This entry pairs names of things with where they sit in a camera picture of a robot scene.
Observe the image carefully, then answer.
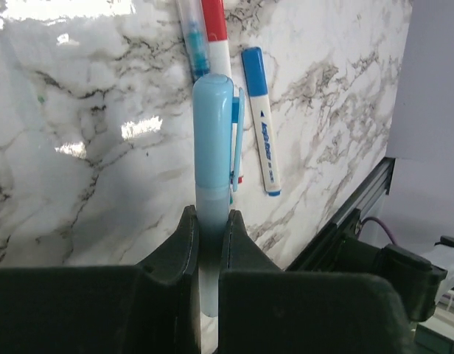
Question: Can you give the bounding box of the white marker red tip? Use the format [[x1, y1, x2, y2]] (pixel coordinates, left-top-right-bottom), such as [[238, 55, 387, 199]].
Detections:
[[200, 0, 245, 185]]

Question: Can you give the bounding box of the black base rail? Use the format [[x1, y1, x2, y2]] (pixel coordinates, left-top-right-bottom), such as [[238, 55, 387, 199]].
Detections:
[[286, 157, 395, 271]]

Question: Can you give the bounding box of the light blue marker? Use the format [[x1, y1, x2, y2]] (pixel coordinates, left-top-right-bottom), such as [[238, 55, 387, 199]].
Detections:
[[195, 186, 230, 317]]

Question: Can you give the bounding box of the light blue marker cap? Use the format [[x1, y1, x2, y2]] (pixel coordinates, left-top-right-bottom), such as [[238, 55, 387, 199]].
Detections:
[[192, 74, 245, 192]]

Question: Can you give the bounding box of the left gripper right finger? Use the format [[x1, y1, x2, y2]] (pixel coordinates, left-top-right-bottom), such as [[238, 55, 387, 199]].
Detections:
[[217, 210, 415, 353]]

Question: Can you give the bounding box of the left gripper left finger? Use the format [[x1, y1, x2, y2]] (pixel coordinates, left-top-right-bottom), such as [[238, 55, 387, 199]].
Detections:
[[0, 206, 200, 353]]

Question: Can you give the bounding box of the white marker blue tip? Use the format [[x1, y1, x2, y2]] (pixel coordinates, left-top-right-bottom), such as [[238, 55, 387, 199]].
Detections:
[[241, 47, 282, 196]]

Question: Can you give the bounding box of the blue gel pen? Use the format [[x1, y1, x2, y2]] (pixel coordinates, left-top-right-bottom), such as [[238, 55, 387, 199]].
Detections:
[[176, 0, 210, 82]]

